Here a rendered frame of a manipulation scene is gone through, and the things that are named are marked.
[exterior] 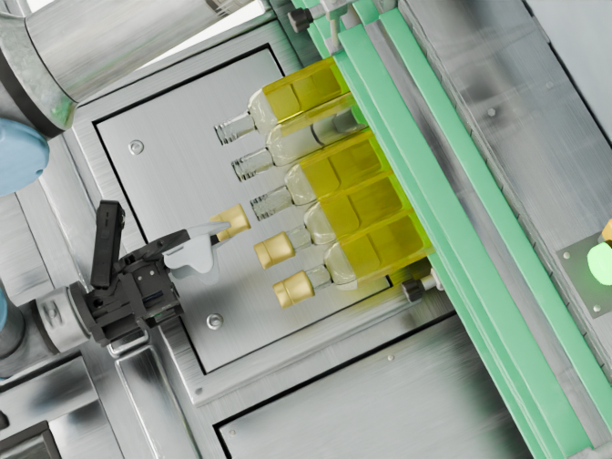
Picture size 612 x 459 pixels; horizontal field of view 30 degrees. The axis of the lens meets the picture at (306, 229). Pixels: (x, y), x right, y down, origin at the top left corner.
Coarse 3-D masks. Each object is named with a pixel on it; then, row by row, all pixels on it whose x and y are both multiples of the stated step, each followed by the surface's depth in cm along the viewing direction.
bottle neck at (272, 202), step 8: (272, 192) 144; (280, 192) 144; (256, 200) 144; (264, 200) 144; (272, 200) 144; (280, 200) 144; (288, 200) 144; (256, 208) 144; (264, 208) 144; (272, 208) 144; (280, 208) 144; (256, 216) 144; (264, 216) 144
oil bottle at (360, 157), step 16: (336, 144) 144; (352, 144) 144; (368, 144) 144; (304, 160) 144; (320, 160) 144; (336, 160) 143; (352, 160) 143; (368, 160) 143; (384, 160) 143; (288, 176) 144; (304, 176) 143; (320, 176) 143; (336, 176) 143; (352, 176) 143; (368, 176) 143; (288, 192) 144; (304, 192) 143; (320, 192) 142; (304, 208) 145
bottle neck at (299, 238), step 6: (300, 228) 143; (288, 234) 143; (294, 234) 143; (300, 234) 142; (306, 234) 142; (294, 240) 142; (300, 240) 142; (306, 240) 143; (294, 246) 142; (300, 246) 143; (306, 246) 143
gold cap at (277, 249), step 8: (280, 232) 143; (264, 240) 143; (272, 240) 142; (280, 240) 142; (288, 240) 142; (256, 248) 142; (264, 248) 142; (272, 248) 142; (280, 248) 142; (288, 248) 142; (264, 256) 142; (272, 256) 142; (280, 256) 142; (288, 256) 143; (264, 264) 142; (272, 264) 143
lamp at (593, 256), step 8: (608, 240) 120; (600, 248) 120; (608, 248) 119; (592, 256) 120; (600, 256) 119; (608, 256) 119; (592, 264) 120; (600, 264) 119; (608, 264) 119; (592, 272) 121; (600, 272) 119; (608, 272) 119; (600, 280) 121; (608, 280) 119
